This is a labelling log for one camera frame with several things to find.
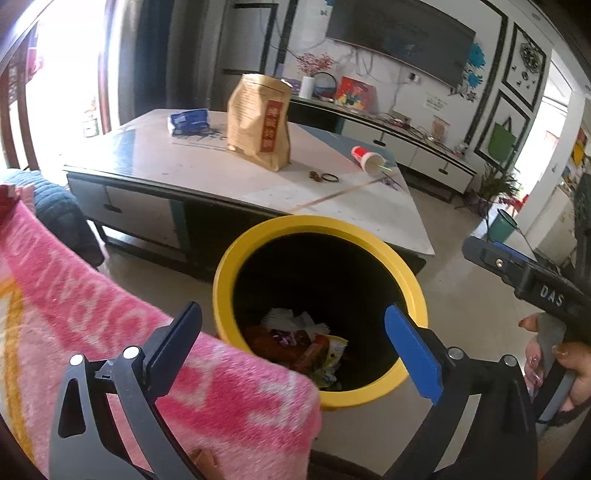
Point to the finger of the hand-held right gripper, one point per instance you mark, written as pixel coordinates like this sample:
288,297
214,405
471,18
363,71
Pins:
508,249
489,261

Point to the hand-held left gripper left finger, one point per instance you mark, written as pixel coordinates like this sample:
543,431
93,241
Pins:
178,341

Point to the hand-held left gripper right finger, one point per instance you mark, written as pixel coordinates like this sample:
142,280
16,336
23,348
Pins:
413,355

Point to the yellow snack wrapper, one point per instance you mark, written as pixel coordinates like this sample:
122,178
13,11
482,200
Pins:
334,355

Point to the red plastic wrapper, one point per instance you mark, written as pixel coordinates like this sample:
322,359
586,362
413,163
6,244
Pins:
272,350

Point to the white pleated paper liner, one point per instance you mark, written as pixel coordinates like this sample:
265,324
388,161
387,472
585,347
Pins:
277,318

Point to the white tissue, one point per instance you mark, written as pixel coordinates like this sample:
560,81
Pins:
314,323

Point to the dark purple wrapper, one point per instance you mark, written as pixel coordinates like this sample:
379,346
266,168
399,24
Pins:
286,338

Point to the yellow rimmed black trash bin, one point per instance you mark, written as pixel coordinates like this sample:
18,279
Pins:
277,228

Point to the person's right hand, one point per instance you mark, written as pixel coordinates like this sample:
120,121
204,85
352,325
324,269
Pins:
579,369

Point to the green plastic bucket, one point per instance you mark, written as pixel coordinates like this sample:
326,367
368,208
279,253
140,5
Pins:
501,228

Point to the green potted plant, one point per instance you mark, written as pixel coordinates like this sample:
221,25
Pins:
498,184

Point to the pink cartoon printed blanket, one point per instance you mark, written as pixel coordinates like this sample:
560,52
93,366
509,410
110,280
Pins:
92,323

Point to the green tote bag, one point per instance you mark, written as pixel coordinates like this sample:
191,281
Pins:
502,141

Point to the white and black television cabinet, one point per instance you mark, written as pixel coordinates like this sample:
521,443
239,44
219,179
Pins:
415,152

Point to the beige paper packet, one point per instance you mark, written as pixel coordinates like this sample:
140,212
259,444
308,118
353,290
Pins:
439,128

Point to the red paper cup with straw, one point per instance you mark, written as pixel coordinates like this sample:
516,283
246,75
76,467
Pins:
367,159

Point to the white top coffee table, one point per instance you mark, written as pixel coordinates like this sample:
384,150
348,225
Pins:
207,170

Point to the dark blue quilted cover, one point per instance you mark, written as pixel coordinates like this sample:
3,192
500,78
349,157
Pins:
55,207

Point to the colourful picture board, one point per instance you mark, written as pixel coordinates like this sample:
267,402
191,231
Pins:
355,92

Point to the blue plastic packet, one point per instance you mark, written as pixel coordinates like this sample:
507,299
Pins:
189,122

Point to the red floral blanket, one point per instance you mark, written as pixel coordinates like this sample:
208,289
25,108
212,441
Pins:
8,194

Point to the brown paper bag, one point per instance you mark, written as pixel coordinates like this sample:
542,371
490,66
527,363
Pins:
254,129

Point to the round black framed ornament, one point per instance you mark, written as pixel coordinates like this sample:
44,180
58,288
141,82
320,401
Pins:
325,87

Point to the white vase with red flowers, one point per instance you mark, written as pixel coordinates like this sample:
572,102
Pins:
306,87

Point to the dark blue and grey curtain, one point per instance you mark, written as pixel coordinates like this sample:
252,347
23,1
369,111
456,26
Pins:
157,60

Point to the brown framed glass door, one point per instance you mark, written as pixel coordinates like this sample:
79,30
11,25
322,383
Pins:
14,92

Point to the hanging red and pink clothes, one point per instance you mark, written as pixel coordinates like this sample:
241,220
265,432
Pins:
32,60

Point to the white wall note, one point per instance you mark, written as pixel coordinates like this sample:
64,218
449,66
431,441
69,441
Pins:
436,102

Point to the blue flower wall decal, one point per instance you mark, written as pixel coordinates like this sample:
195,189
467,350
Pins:
473,64

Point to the black framed wall picture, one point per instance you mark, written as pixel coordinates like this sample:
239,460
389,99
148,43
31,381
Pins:
526,60

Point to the wall mounted black television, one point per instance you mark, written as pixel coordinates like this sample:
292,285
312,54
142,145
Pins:
397,37

